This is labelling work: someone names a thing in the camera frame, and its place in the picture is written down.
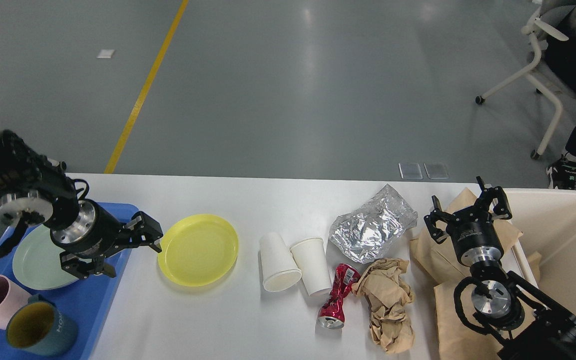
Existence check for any brown paper bag lower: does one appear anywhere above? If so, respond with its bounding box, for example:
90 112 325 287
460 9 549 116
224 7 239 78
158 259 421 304
434 251 543 360

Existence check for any dark teal mug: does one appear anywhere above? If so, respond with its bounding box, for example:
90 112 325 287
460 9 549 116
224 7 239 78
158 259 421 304
6 294 78 357

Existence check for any yellow plastic plate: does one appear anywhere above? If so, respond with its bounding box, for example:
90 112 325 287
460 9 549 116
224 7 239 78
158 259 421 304
157 213 239 287

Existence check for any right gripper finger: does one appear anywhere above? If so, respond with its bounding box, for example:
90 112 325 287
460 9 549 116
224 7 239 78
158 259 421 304
423 196 461 245
470 177 513 223

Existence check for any pale green plate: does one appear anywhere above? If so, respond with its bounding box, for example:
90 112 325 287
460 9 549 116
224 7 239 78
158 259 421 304
13 225 78 291

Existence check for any white paper cup right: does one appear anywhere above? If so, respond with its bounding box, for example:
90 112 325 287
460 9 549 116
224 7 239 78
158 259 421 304
289 237 332 296

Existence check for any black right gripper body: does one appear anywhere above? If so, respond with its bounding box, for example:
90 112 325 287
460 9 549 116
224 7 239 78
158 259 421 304
446 220 504 267

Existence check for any beige plastic bin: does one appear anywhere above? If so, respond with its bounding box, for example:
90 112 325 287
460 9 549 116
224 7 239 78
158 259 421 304
506 188 576 315

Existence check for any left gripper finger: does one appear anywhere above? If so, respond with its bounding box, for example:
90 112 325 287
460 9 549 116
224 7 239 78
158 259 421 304
59 252 116 280
118 210 163 253

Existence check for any brown paper bag upper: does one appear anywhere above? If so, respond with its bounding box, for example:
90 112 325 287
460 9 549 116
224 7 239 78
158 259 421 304
410 188 522 284

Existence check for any white paper cup left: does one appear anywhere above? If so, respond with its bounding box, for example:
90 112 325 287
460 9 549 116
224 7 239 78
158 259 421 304
259 232 302 292

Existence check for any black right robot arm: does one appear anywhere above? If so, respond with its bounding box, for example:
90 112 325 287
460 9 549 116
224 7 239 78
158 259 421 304
423 177 576 360

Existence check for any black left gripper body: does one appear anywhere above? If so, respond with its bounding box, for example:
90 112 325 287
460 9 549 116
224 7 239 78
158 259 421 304
50 200 128 259

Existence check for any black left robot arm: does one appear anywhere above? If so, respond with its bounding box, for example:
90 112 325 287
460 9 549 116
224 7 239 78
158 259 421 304
0 130 163 280

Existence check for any crumpled silver foil bag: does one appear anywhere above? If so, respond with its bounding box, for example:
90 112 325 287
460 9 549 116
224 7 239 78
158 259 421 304
327 184 418 264

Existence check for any white office chair right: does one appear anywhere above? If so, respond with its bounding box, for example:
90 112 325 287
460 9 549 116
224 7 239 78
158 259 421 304
475 0 576 160

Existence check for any brown paper bag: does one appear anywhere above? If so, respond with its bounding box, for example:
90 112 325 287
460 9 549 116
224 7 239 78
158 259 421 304
410 188 522 284
434 251 543 360

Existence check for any crushed red soda can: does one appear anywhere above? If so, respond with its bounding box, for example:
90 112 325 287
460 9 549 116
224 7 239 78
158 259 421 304
317 263 361 330

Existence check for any white paper cup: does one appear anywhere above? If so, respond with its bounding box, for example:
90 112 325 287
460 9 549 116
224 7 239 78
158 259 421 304
259 232 302 292
289 237 332 296

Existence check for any crumpled brown paper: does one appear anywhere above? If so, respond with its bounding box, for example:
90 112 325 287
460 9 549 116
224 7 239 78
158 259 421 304
352 258 415 354

